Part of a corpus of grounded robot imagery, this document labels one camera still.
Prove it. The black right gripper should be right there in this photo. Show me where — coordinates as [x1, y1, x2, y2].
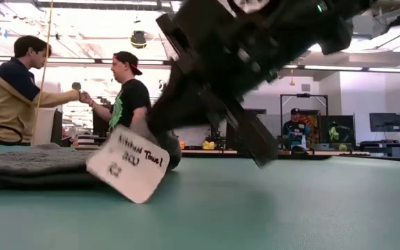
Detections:
[146, 0, 321, 169]

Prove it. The white handwritten towel label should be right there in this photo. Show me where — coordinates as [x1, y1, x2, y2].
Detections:
[85, 124, 171, 205]

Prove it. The grey towel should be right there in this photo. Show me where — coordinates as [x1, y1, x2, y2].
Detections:
[0, 142, 109, 192]

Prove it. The person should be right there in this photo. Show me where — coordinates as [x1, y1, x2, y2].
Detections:
[0, 35, 83, 146]
[281, 107, 312, 153]
[79, 51, 153, 140]

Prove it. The green table mat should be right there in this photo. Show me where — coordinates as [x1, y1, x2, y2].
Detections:
[0, 144, 400, 250]

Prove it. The orange patterned board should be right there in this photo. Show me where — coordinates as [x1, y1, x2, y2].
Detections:
[299, 114, 321, 140]

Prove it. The long ceiling light strip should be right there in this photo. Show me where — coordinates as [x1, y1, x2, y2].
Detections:
[0, 57, 400, 74]

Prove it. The large dark screen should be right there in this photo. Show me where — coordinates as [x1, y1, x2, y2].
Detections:
[319, 115, 356, 146]

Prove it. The black monitor on stand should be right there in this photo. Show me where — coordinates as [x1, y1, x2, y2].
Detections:
[369, 112, 400, 147]

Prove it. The black ceiling dome camera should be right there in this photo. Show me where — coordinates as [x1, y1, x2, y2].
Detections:
[129, 30, 148, 50]

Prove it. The black camera rig frame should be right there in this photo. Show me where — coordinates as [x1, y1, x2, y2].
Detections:
[279, 92, 329, 117]

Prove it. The yellow cable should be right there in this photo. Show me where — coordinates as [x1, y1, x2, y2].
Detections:
[31, 0, 54, 147]

